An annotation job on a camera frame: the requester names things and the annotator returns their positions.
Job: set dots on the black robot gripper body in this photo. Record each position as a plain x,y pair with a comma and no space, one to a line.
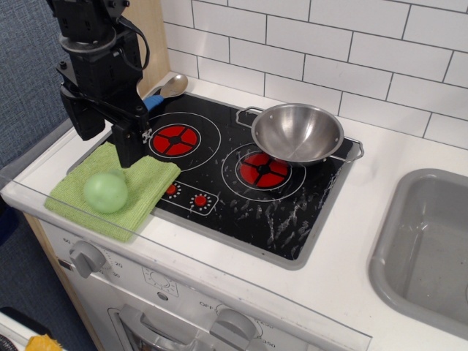
105,68

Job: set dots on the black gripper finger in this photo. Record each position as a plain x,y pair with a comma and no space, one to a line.
85,119
130,143

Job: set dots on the silver metal bowl with handles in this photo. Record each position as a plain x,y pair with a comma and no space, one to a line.
296,133

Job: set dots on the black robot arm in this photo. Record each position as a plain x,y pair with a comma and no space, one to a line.
93,14

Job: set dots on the green microfiber cloth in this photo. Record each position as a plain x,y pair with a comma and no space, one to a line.
147,180

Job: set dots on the green plastic pear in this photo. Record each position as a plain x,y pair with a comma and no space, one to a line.
106,192

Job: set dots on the light wooden side panel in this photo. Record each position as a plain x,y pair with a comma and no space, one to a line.
147,16

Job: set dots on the black toy stovetop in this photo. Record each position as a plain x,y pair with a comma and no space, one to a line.
231,191

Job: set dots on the grey timer knob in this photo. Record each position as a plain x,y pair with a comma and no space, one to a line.
86,258

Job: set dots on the grey oven knob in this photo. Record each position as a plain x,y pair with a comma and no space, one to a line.
233,328

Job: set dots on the yellow object at corner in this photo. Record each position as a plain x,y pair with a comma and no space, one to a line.
43,343

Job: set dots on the grey plastic sink basin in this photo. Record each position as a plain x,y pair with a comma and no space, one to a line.
419,265

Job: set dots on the blue handled metal spoon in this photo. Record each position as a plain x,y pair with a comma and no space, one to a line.
175,87

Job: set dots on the silver oven door handle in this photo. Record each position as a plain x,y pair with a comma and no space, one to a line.
142,337

